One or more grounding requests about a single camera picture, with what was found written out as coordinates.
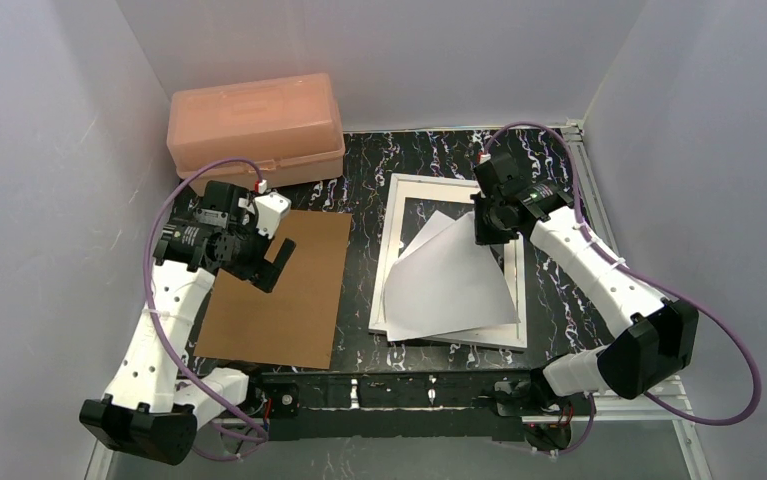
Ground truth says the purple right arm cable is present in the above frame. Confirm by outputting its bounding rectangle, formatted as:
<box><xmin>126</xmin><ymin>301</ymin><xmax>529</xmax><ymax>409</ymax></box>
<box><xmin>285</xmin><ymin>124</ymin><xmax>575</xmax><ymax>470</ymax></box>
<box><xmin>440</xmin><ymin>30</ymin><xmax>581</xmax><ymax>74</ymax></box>
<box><xmin>478</xmin><ymin>121</ymin><xmax>763</xmax><ymax>458</ymax></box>

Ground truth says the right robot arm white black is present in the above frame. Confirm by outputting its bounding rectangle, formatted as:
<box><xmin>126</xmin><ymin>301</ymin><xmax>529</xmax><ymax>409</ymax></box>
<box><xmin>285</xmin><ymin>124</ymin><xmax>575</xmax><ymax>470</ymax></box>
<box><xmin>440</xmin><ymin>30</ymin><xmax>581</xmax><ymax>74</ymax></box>
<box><xmin>471</xmin><ymin>154</ymin><xmax>699</xmax><ymax>406</ymax></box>

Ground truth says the pink plastic storage box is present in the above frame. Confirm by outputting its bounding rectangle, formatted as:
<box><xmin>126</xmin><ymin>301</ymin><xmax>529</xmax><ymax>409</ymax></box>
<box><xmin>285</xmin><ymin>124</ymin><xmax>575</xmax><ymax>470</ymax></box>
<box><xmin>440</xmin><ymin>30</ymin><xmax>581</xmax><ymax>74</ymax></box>
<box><xmin>166</xmin><ymin>73</ymin><xmax>345</xmax><ymax>194</ymax></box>

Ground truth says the aluminium front rail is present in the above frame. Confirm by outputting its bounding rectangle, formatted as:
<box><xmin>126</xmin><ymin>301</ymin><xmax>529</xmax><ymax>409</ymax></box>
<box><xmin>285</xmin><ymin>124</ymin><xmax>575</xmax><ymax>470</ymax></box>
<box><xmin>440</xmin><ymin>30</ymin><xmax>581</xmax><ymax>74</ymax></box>
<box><xmin>80</xmin><ymin>369</ymin><xmax>711</xmax><ymax>479</ymax></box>

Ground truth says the landscape sunset photo print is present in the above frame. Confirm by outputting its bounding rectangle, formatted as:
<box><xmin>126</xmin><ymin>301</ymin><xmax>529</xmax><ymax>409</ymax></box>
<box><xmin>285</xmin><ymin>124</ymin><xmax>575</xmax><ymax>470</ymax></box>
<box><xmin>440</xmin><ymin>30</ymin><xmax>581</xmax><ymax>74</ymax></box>
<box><xmin>383</xmin><ymin>212</ymin><xmax>519</xmax><ymax>341</ymax></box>

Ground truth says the brown backing board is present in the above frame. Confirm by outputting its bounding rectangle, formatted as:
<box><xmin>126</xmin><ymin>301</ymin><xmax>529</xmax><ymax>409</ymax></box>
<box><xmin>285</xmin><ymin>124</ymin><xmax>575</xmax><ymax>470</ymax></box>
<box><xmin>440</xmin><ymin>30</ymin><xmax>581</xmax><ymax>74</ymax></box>
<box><xmin>194</xmin><ymin>210</ymin><xmax>352</xmax><ymax>369</ymax></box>

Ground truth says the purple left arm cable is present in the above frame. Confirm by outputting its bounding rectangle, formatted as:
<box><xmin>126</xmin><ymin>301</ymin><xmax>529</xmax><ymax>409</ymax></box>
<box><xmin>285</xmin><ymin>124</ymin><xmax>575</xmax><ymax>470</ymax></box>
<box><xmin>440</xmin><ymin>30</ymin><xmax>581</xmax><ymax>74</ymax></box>
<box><xmin>143</xmin><ymin>157</ymin><xmax>272</xmax><ymax>463</ymax></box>

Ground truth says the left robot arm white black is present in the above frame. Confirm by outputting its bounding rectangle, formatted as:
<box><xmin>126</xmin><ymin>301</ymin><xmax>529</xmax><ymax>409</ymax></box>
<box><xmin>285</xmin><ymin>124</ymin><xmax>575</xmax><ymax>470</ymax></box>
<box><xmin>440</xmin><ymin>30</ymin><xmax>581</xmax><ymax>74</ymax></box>
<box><xmin>79</xmin><ymin>181</ymin><xmax>295</xmax><ymax>465</ymax></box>

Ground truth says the clear acrylic glass sheet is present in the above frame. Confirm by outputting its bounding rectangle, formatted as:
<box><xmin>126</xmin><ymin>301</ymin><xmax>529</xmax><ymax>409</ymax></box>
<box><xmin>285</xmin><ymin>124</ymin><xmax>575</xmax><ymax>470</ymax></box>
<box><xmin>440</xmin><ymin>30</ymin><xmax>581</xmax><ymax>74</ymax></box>
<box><xmin>399</xmin><ymin>197</ymin><xmax>473</xmax><ymax>255</ymax></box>

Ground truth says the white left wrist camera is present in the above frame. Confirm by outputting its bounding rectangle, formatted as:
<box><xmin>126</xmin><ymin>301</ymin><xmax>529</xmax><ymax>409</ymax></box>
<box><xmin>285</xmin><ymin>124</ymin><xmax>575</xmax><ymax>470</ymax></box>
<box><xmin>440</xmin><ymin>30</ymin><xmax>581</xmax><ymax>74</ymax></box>
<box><xmin>250</xmin><ymin>180</ymin><xmax>292</xmax><ymax>239</ymax></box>

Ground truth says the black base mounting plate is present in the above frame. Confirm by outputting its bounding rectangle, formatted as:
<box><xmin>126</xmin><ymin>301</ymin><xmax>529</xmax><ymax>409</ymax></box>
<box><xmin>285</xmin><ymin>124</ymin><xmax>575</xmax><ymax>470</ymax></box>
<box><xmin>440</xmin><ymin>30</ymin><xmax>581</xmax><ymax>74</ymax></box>
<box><xmin>240</xmin><ymin>369</ymin><xmax>595</xmax><ymax>447</ymax></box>

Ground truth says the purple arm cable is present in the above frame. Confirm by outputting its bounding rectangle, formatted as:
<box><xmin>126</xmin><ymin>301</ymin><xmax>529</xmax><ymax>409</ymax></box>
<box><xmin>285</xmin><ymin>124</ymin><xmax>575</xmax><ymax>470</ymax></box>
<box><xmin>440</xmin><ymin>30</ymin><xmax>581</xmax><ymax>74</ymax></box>
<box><xmin>143</xmin><ymin>157</ymin><xmax>272</xmax><ymax>463</ymax></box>
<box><xmin>478</xmin><ymin>121</ymin><xmax>763</xmax><ymax>458</ymax></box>

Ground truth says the white picture frame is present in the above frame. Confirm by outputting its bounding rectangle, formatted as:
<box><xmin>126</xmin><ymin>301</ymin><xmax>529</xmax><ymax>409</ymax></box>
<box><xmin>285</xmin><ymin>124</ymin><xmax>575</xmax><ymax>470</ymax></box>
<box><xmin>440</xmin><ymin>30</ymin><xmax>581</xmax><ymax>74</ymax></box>
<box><xmin>367</xmin><ymin>173</ymin><xmax>529</xmax><ymax>350</ymax></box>

